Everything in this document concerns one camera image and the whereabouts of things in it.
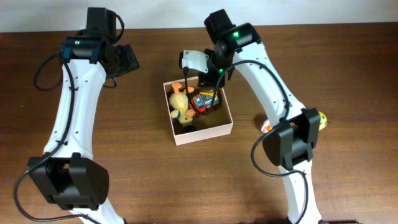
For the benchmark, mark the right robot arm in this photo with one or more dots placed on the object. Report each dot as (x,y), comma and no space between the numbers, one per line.
(290,143)

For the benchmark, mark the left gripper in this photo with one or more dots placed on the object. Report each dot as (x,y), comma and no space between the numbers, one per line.
(129,60)

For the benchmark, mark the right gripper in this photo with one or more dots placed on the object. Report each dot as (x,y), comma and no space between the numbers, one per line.
(209,78)

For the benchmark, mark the black round lid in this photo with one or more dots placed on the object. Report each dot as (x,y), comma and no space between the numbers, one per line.
(189,129)

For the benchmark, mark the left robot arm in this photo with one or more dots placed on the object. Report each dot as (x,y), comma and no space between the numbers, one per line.
(66,174)

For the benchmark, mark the pink hat duck figure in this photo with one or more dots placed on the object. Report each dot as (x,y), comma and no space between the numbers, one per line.
(266,126)

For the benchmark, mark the yellow plush duck toy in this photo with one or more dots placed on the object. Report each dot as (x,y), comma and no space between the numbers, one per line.
(178,100)

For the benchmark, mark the white cardboard box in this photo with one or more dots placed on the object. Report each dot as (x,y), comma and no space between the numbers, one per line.
(217,123)

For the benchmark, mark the red grey toy truck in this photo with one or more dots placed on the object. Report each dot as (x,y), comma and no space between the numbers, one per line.
(202,102)

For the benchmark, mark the yellow ball blue letters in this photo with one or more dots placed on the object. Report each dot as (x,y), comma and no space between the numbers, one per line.
(323,120)

